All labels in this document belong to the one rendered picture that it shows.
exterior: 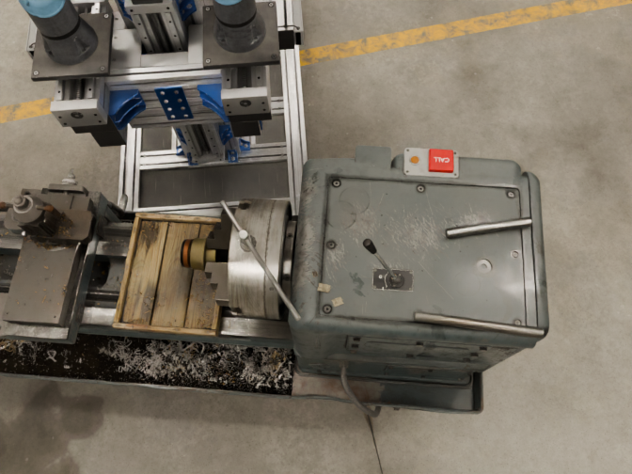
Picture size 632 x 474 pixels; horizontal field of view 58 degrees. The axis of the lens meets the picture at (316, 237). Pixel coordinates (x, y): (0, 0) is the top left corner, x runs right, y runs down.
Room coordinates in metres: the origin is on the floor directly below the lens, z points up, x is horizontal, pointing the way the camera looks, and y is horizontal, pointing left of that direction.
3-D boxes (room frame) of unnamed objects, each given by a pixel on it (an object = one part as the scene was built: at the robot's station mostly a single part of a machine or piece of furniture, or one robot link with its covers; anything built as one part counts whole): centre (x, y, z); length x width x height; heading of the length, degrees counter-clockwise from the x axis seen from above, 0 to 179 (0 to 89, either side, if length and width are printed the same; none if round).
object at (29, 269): (0.60, 0.78, 0.95); 0.43 x 0.17 x 0.05; 173
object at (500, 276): (0.48, -0.25, 1.06); 0.59 x 0.48 x 0.39; 83
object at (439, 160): (0.68, -0.32, 1.26); 0.06 x 0.06 x 0.02; 83
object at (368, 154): (0.69, -0.15, 1.24); 0.09 x 0.08 x 0.03; 83
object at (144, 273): (0.54, 0.42, 0.89); 0.36 x 0.30 x 0.04; 173
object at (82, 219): (0.65, 0.74, 0.99); 0.20 x 0.10 x 0.05; 83
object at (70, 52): (1.17, 0.69, 1.21); 0.15 x 0.15 x 0.10
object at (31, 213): (0.66, 0.77, 1.13); 0.08 x 0.08 x 0.03
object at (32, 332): (0.59, 0.83, 0.90); 0.47 x 0.30 x 0.06; 173
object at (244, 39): (1.18, 0.20, 1.21); 0.15 x 0.15 x 0.10
